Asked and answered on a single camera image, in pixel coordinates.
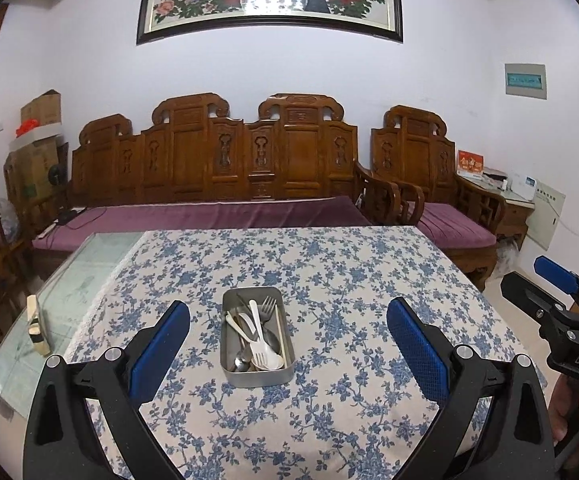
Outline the red gift box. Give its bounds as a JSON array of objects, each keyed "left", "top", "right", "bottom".
[{"left": 457, "top": 150, "right": 485, "bottom": 176}]

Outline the white plastic bag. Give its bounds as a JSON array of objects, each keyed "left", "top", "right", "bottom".
[{"left": 497, "top": 240, "right": 525, "bottom": 281}]

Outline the carved wooden armchair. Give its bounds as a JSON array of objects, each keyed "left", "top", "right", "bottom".
[{"left": 369, "top": 105, "right": 507, "bottom": 291}]

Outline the metal fork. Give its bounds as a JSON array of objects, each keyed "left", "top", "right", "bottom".
[{"left": 260, "top": 296, "right": 277, "bottom": 343}]

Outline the long purple sofa cushion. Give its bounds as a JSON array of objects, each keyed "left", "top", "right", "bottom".
[{"left": 32, "top": 196, "right": 373, "bottom": 251}]

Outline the white box with blue print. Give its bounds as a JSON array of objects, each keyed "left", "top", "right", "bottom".
[{"left": 512, "top": 174, "right": 537, "bottom": 198}]

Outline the grey electrical panel box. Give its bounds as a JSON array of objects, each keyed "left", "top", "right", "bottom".
[{"left": 504, "top": 62, "right": 547, "bottom": 101}]

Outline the cream wall panel door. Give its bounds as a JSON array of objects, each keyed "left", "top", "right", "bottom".
[{"left": 526, "top": 180, "right": 567, "bottom": 251}]

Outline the carved wooden sofa bench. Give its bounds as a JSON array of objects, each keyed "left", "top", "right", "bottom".
[{"left": 32, "top": 92, "right": 405, "bottom": 271}]

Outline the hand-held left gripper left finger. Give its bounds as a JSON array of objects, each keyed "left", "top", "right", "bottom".
[{"left": 23, "top": 301, "right": 191, "bottom": 480}]

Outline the white plastic fork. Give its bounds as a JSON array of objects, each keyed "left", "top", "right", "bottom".
[{"left": 248, "top": 300, "right": 286, "bottom": 371}]

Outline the square purple armchair cushion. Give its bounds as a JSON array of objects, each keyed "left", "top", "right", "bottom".
[{"left": 419, "top": 202, "right": 497, "bottom": 251}]

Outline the flat white box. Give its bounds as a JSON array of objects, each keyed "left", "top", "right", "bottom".
[{"left": 9, "top": 122, "right": 65, "bottom": 151}]

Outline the blue floral tablecloth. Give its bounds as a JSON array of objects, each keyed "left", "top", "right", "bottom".
[{"left": 62, "top": 225, "right": 547, "bottom": 480}]

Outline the small brown cardboard box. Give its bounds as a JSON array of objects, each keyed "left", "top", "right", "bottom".
[{"left": 19, "top": 89, "right": 62, "bottom": 128}]

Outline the metal spoon with smiley face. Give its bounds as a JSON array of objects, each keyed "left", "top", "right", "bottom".
[{"left": 233, "top": 345, "right": 254, "bottom": 372}]

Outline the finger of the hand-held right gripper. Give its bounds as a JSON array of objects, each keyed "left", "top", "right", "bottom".
[
  {"left": 500, "top": 271, "right": 571, "bottom": 327},
  {"left": 533, "top": 255, "right": 579, "bottom": 307}
]

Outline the wooden side table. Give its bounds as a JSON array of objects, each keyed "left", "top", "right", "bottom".
[{"left": 457, "top": 172, "right": 535, "bottom": 251}]

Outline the rectangular metal tin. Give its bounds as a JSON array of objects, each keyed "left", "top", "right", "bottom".
[{"left": 220, "top": 286, "right": 296, "bottom": 388}]

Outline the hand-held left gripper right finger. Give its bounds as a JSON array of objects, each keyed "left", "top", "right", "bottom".
[{"left": 386, "top": 296, "right": 556, "bottom": 480}]

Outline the clear plastic bag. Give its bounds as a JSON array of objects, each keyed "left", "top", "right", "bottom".
[{"left": 0, "top": 195, "right": 17, "bottom": 241}]

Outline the large cardboard box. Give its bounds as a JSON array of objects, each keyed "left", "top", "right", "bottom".
[{"left": 4, "top": 137, "right": 70, "bottom": 201}]

